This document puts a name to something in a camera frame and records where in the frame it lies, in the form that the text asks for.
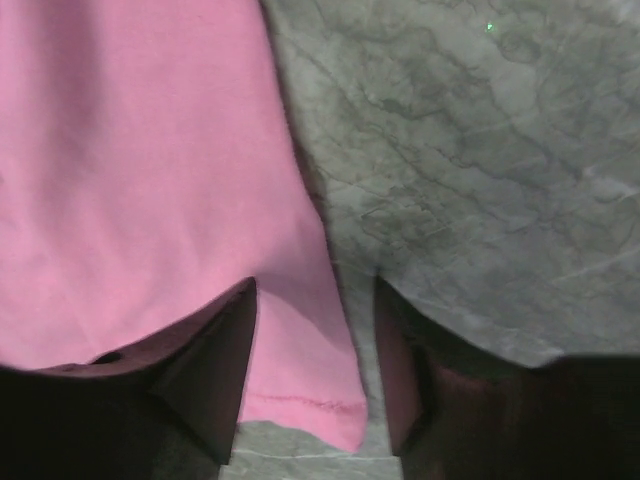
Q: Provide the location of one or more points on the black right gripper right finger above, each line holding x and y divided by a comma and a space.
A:
456, 411

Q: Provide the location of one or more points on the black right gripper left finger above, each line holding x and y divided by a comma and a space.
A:
164, 407

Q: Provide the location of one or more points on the pink t-shirt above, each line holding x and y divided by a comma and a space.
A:
147, 166

